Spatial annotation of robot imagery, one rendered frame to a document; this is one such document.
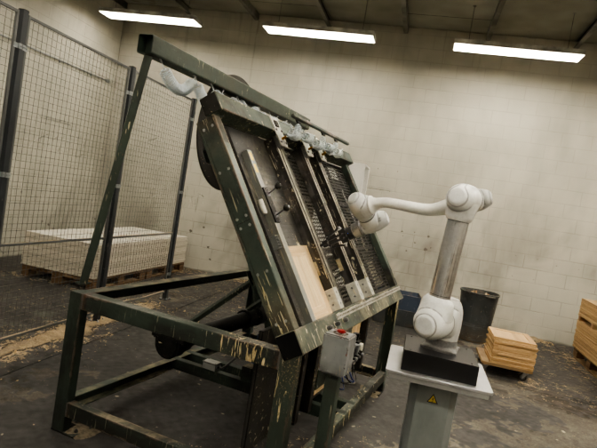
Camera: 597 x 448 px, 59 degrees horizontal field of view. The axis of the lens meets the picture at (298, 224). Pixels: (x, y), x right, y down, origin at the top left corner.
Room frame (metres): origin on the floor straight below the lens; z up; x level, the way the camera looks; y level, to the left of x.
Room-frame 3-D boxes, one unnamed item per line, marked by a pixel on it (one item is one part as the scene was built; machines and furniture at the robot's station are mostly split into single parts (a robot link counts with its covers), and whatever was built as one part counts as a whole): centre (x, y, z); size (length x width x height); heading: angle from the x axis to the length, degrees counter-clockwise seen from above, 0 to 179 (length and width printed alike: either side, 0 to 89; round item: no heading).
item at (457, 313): (2.68, -0.82, 1.01); 0.18 x 0.16 x 0.22; 147
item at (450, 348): (2.70, -0.83, 0.87); 0.22 x 0.18 x 0.06; 157
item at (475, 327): (6.91, -2.51, 0.33); 0.52 x 0.51 x 0.65; 167
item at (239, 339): (3.60, 0.12, 0.41); 2.20 x 1.38 x 0.83; 157
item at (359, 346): (2.75, -0.37, 0.69); 0.50 x 0.14 x 0.24; 157
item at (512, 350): (5.61, -2.41, 0.20); 0.61 x 0.53 x 0.40; 167
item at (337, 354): (2.32, -0.27, 0.84); 0.12 x 0.12 x 0.18; 67
